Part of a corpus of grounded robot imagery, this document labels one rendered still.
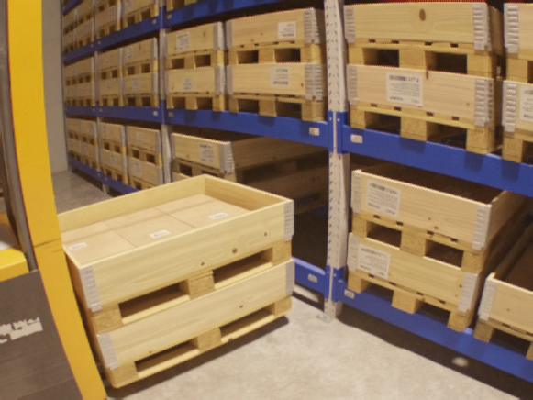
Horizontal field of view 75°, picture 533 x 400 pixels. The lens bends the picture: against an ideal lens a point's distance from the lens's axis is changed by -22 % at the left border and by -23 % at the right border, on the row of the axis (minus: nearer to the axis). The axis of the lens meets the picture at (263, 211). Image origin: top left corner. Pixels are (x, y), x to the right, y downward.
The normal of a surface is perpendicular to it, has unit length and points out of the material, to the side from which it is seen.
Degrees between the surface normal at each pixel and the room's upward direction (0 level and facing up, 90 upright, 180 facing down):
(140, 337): 90
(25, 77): 90
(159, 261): 90
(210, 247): 90
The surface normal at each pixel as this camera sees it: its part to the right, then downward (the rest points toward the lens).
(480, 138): -0.76, 0.23
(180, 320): 0.66, 0.23
